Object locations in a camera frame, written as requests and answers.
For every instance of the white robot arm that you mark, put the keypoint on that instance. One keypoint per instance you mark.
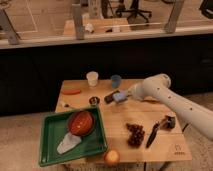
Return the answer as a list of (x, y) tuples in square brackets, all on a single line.
[(157, 86)]

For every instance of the white paper cup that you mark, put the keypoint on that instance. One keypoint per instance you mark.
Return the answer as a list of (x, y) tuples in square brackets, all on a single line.
[(92, 78)]

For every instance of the dark metal clamp object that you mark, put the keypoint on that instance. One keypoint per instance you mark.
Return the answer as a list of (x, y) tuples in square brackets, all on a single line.
[(168, 122)]

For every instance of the black rectangular block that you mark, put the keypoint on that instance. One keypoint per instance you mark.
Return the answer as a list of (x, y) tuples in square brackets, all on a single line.
[(109, 98)]

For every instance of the black handled knife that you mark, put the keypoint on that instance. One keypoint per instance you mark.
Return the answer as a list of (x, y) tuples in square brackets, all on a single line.
[(152, 135)]

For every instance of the blue plastic cup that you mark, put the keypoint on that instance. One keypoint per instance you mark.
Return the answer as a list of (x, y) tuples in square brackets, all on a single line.
[(115, 81)]

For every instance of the green plastic tray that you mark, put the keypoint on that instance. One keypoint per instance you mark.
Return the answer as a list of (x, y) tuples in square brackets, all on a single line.
[(53, 130)]

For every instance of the white crumpled cloth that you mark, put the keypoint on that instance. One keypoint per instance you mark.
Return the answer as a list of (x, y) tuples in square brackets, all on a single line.
[(69, 142)]

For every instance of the background wooden table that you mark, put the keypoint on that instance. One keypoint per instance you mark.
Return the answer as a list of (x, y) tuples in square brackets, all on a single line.
[(100, 26)]

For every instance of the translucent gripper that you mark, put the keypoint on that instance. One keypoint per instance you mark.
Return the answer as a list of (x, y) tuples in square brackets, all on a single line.
[(132, 91)]

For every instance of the yellow orange fruit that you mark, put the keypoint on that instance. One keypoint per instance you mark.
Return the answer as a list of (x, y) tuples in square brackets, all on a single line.
[(112, 157)]

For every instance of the red bowl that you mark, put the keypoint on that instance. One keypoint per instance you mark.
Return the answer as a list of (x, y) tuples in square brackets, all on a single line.
[(81, 123)]

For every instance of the black office chair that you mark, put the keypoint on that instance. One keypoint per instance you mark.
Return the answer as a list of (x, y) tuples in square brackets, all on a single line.
[(133, 11)]

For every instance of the small dark round cup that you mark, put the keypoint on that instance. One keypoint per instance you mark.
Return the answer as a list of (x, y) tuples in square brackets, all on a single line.
[(94, 100)]

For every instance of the dark grape bunch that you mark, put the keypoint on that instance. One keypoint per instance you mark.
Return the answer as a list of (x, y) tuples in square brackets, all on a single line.
[(137, 135)]

